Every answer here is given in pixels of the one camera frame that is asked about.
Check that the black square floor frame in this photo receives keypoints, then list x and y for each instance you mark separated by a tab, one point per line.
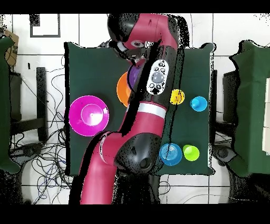
31	31

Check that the lime green plastic cup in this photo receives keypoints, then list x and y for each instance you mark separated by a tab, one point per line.
191	153

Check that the blue plastic bowl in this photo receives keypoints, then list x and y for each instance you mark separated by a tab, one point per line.
174	157

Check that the large orange plastic bowl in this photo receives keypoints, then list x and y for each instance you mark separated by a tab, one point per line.
123	90

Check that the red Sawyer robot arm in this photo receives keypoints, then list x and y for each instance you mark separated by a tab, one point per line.
99	169

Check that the dark green table cloth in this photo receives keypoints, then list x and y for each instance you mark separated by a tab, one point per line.
88	74

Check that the black metal frame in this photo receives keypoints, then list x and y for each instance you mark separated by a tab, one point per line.
230	95
41	95

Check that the blue plastic cup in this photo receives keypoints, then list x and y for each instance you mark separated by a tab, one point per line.
198	104

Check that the purple plastic bowl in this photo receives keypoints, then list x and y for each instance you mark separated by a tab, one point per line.
133	76

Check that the large pink plastic bowl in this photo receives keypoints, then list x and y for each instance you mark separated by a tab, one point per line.
88	126

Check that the yellow plastic cup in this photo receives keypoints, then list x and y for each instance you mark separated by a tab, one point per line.
175	97

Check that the cardboard box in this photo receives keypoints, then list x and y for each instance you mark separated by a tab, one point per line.
12	42

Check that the green covered side table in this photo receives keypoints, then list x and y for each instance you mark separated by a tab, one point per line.
5	105
251	105

